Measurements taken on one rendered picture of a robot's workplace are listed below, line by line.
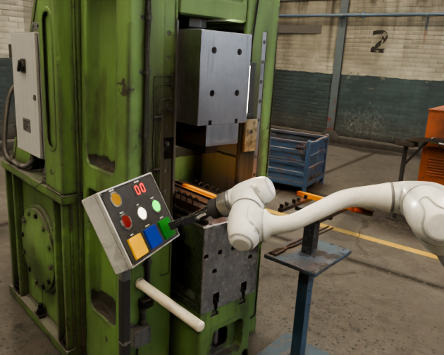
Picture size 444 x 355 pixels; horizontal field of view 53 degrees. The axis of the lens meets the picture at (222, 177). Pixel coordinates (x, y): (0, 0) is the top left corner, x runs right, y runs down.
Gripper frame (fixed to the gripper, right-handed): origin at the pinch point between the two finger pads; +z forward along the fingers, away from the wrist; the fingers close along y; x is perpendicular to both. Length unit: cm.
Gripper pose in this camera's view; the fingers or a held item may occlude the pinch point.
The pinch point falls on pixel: (177, 223)
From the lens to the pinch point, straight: 173.6
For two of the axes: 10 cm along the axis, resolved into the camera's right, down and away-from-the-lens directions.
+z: -8.2, 3.5, 4.4
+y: 3.9, -2.2, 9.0
